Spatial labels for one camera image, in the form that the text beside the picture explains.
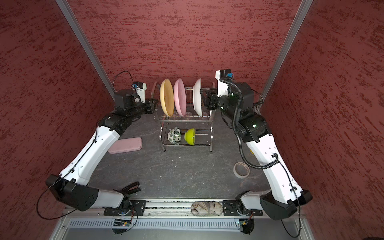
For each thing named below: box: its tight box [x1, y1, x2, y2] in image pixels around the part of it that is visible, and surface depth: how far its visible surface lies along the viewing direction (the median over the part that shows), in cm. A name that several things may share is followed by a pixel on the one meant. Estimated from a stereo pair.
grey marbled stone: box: [191, 201, 224, 217], surface depth 72 cm
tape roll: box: [233, 161, 250, 179], surface depth 89 cm
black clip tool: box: [119, 181, 141, 195], surface depth 81 cm
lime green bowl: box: [184, 128, 196, 146], surface depth 91 cm
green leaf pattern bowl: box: [167, 126, 181, 146], surface depth 91 cm
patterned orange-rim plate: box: [193, 78, 202, 117], surface depth 68 cm
